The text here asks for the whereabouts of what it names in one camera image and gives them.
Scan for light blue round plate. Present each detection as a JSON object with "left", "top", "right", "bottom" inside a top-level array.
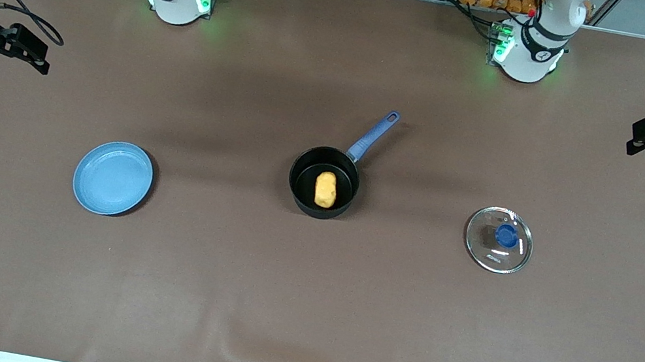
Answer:
[{"left": 67, "top": 134, "right": 160, "bottom": 224}]

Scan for glass lid with blue knob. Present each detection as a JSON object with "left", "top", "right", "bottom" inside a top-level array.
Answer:
[{"left": 458, "top": 202, "right": 540, "bottom": 280}]

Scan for yellow potato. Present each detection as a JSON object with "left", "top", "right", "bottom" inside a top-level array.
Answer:
[{"left": 311, "top": 170, "right": 342, "bottom": 211}]

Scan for brown table cloth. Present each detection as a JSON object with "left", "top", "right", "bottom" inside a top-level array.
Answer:
[{"left": 0, "top": 0, "right": 645, "bottom": 362}]

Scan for dark pot with blue handle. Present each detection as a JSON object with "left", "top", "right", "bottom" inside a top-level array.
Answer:
[{"left": 282, "top": 95, "right": 402, "bottom": 230}]

